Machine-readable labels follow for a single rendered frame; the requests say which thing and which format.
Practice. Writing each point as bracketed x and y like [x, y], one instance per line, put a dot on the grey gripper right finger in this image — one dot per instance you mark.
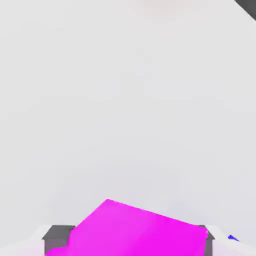
[211, 245]

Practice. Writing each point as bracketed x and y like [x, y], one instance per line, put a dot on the small magenta cube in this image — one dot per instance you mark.
[138, 230]

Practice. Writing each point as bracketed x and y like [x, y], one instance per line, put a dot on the small blue cube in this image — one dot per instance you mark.
[232, 237]

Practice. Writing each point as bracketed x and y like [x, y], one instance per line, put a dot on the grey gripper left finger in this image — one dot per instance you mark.
[56, 236]

